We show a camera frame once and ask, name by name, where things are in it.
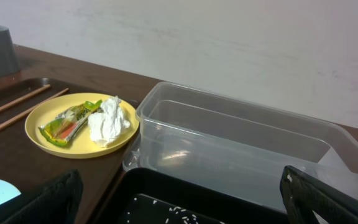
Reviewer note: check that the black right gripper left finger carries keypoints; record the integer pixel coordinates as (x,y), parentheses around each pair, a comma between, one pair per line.
(56,201)

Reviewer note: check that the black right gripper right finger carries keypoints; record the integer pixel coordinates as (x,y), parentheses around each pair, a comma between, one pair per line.
(304,197)

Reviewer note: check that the yellow round plate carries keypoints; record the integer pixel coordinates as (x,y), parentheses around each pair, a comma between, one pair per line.
(82,147)

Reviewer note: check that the green snack wrapper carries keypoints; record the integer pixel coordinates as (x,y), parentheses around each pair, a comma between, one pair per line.
(64,127)

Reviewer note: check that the white tissue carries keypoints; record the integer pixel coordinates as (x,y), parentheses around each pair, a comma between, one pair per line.
(108,123)

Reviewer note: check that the wooden chopstick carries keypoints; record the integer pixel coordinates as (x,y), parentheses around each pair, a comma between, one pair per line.
(23,98)
(25,113)

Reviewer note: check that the black food waste tray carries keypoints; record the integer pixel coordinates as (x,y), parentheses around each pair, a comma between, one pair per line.
(146,196)

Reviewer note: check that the dark brown serving tray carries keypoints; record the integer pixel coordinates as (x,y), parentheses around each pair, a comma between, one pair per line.
(26,166)

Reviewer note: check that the clear plastic bin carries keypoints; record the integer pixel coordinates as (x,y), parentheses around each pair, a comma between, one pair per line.
(238,148)

